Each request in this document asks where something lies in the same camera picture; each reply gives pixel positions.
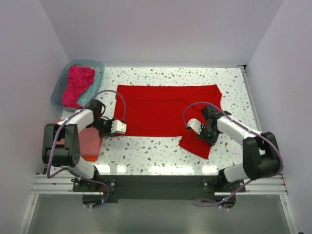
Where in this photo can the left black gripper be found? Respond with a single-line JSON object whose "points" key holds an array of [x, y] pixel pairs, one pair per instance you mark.
{"points": [[108, 128]]}

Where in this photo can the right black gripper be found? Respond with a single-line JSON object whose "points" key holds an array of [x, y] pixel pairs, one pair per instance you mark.
{"points": [[205, 134]]}

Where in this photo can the red t-shirt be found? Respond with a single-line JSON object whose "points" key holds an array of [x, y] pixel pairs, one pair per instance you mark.
{"points": [[161, 111]]}

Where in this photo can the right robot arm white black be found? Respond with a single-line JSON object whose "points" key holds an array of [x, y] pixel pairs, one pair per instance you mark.
{"points": [[260, 154]]}

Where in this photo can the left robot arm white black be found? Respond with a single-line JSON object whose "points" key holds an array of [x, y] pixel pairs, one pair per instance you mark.
{"points": [[61, 147]]}

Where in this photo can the pink folded t-shirt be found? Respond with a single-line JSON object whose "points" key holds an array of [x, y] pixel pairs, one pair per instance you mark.
{"points": [[90, 142]]}

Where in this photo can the orange folded t-shirt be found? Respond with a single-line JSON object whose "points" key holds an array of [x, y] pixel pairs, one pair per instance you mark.
{"points": [[90, 158]]}

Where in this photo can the teal plastic bin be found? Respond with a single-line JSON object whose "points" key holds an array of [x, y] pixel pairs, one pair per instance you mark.
{"points": [[56, 97]]}

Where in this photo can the magenta crumpled t-shirt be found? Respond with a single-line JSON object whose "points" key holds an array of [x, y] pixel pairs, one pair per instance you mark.
{"points": [[79, 80]]}

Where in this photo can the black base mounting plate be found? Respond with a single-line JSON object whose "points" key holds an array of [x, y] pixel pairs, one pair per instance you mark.
{"points": [[112, 188]]}

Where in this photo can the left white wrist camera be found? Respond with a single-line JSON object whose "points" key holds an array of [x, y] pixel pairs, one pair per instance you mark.
{"points": [[118, 127]]}

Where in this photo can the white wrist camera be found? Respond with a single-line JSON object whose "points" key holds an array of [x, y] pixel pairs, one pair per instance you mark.
{"points": [[195, 125], [118, 127]]}

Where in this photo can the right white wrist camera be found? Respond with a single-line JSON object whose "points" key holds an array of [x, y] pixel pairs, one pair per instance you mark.
{"points": [[195, 125]]}

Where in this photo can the aluminium frame rail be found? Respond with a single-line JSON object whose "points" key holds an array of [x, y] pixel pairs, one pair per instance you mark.
{"points": [[62, 184]]}

